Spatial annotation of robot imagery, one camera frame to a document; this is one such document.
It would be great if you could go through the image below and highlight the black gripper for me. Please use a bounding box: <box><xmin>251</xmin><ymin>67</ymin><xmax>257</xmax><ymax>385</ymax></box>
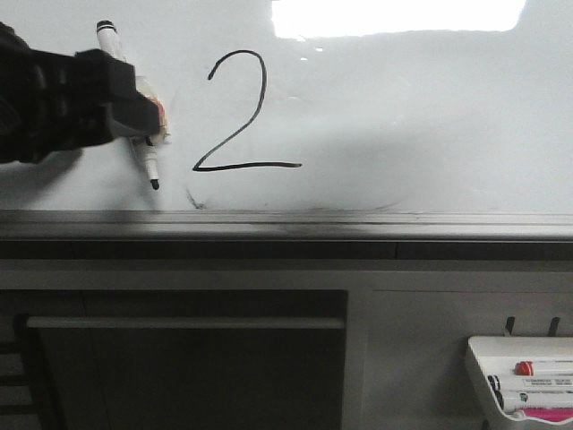
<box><xmin>1</xmin><ymin>23</ymin><xmax>160</xmax><ymax>164</ymax></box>

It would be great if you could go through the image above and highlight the white whiteboard marker black tip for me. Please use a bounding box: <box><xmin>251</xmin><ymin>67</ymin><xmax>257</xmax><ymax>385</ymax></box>
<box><xmin>95</xmin><ymin>20</ymin><xmax>174</xmax><ymax>191</ymax></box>

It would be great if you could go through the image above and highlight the grey whiteboard tray ledge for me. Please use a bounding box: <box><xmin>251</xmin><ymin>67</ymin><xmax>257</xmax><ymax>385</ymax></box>
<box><xmin>1</xmin><ymin>210</ymin><xmax>572</xmax><ymax>261</ymax></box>

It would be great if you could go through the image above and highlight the white whiteboard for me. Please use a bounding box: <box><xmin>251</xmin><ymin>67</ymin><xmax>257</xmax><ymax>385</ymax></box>
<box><xmin>1</xmin><ymin>1</ymin><xmax>572</xmax><ymax>214</ymax></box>

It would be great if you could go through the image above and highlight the red capped marker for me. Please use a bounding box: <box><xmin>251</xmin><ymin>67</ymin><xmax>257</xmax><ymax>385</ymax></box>
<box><xmin>514</xmin><ymin>360</ymin><xmax>573</xmax><ymax>377</ymax></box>

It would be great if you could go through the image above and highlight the black capped marker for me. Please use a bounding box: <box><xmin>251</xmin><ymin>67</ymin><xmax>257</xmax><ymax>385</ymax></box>
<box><xmin>486</xmin><ymin>374</ymin><xmax>572</xmax><ymax>413</ymax></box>

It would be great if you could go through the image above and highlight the white marker holder bin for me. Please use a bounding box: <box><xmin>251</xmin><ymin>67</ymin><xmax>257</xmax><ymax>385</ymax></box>
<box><xmin>466</xmin><ymin>336</ymin><xmax>572</xmax><ymax>429</ymax></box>

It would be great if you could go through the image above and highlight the pink eraser block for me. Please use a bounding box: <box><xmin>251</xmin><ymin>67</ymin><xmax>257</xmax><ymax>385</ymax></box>
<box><xmin>520</xmin><ymin>408</ymin><xmax>573</xmax><ymax>423</ymax></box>

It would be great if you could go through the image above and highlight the left black wall hook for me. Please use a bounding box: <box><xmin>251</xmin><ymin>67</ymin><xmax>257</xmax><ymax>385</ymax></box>
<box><xmin>503</xmin><ymin>316</ymin><xmax>516</xmax><ymax>337</ymax></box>

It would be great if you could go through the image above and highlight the black wall hook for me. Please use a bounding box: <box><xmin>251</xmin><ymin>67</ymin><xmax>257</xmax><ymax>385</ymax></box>
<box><xmin>503</xmin><ymin>316</ymin><xmax>516</xmax><ymax>337</ymax></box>
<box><xmin>547</xmin><ymin>316</ymin><xmax>560</xmax><ymax>337</ymax></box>

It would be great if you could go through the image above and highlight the right black wall hook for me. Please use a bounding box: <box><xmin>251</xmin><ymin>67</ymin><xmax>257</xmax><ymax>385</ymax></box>
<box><xmin>547</xmin><ymin>316</ymin><xmax>560</xmax><ymax>337</ymax></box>

